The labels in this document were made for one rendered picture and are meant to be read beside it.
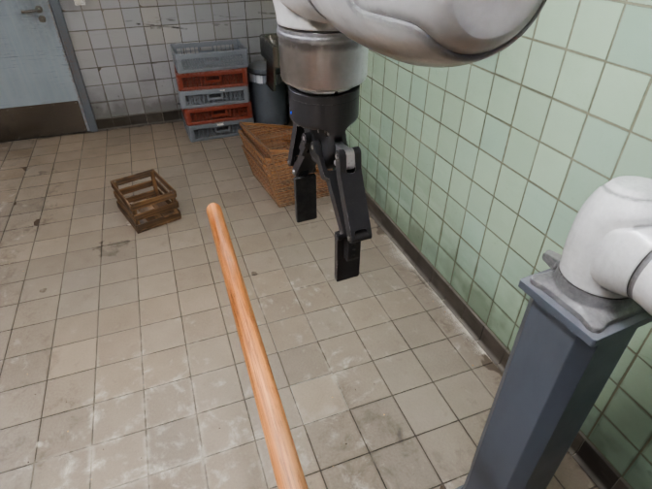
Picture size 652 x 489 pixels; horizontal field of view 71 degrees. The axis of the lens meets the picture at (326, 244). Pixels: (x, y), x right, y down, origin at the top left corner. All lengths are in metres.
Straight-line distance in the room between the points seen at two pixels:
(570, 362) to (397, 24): 0.96
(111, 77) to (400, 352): 3.68
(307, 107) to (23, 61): 4.46
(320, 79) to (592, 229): 0.68
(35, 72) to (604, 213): 4.54
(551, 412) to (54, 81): 4.52
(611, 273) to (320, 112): 0.69
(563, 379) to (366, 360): 1.17
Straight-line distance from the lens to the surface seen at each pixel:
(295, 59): 0.46
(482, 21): 0.27
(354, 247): 0.51
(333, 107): 0.47
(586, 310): 1.08
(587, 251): 1.02
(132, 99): 4.90
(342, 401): 2.05
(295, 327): 2.32
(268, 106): 4.47
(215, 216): 0.91
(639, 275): 0.97
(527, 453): 1.42
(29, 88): 4.93
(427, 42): 0.28
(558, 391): 1.22
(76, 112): 4.94
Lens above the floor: 1.67
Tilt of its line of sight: 36 degrees down
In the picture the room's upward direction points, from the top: straight up
